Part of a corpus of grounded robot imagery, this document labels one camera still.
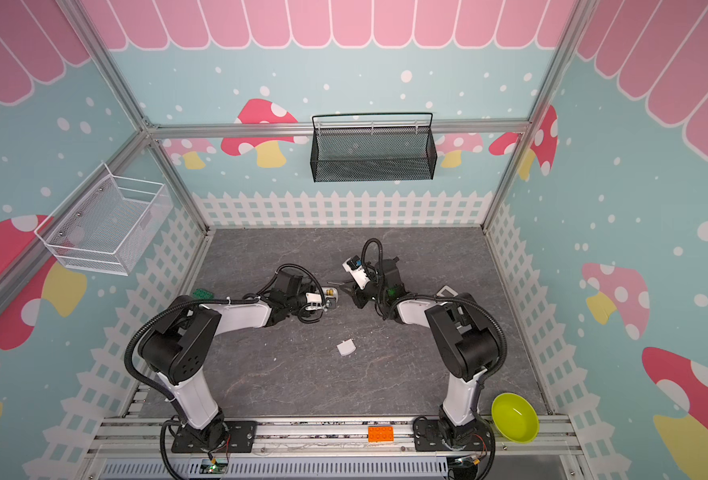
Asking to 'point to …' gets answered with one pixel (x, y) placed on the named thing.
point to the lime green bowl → (515, 418)
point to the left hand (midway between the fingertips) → (313, 292)
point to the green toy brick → (202, 294)
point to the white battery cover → (346, 347)
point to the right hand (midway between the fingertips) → (343, 283)
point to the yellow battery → (330, 292)
